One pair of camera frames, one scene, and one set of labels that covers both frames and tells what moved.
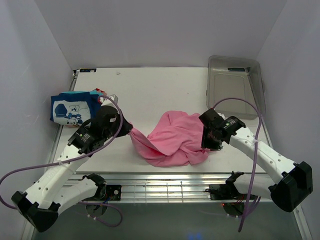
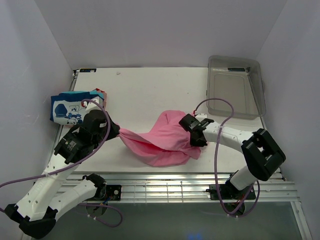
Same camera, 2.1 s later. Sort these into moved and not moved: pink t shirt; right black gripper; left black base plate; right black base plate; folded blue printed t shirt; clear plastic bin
Moved: pink t shirt; right black gripper
Not moved: clear plastic bin; right black base plate; folded blue printed t shirt; left black base plate
